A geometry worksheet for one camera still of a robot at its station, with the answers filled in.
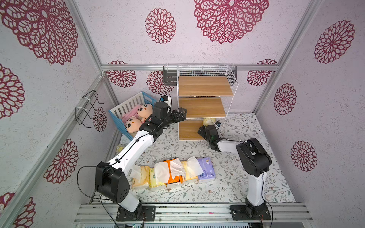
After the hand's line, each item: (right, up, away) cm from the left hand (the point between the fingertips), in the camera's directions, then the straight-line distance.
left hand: (180, 112), depth 79 cm
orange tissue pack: (-2, -33, 0) cm, 34 cm away
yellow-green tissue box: (-12, -35, +1) cm, 37 cm away
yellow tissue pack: (-20, -38, +1) cm, 43 cm away
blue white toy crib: (-44, +2, +19) cm, 48 cm away
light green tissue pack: (+20, -4, +27) cm, 34 cm away
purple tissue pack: (+16, -32, +7) cm, 37 cm away
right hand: (+18, -11, +24) cm, 32 cm away
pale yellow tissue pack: (+7, -33, +5) cm, 35 cm away
